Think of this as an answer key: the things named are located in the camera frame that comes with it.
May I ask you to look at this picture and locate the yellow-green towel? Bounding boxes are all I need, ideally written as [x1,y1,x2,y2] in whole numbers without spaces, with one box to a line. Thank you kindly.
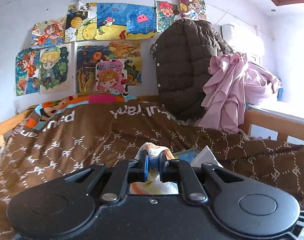
[129,142,178,195]

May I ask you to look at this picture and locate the grey tray with cartoon picture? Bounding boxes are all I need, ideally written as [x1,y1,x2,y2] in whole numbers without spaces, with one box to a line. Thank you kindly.
[173,146,223,167]

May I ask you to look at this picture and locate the brown PF patterned blanket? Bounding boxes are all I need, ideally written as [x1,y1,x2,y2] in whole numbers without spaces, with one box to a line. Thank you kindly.
[0,94,304,239]

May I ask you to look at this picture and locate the pink framed girl drawing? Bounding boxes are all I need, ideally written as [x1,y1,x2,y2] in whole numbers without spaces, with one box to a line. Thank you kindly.
[96,59,128,94]

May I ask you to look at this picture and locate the pink cloth pile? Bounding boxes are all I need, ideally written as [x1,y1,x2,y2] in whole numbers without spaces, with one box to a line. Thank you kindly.
[195,53,283,133]

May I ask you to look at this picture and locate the brown quilted jacket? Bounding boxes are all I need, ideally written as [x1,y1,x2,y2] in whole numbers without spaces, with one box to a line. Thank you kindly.
[152,19,233,121]

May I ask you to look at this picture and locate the blond boy drawing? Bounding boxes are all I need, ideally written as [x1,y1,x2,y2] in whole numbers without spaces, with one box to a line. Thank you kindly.
[39,43,75,94]

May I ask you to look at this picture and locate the blue sea jellyfish drawing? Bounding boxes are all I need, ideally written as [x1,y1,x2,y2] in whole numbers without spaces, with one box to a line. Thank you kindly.
[95,3,157,41]

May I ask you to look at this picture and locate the orange girl drawing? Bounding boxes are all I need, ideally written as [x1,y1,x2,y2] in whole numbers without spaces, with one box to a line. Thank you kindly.
[15,48,40,96]
[30,17,66,49]

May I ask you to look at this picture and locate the red hair boy drawing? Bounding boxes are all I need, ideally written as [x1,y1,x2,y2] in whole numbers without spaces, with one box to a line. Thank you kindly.
[155,0,209,34]

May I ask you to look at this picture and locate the black yellow pineapple drawing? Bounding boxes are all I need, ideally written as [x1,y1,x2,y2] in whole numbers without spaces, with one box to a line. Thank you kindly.
[64,2,97,43]

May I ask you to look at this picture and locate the upper orange girl drawing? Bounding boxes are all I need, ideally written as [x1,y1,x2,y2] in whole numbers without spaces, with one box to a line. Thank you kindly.
[30,17,66,49]

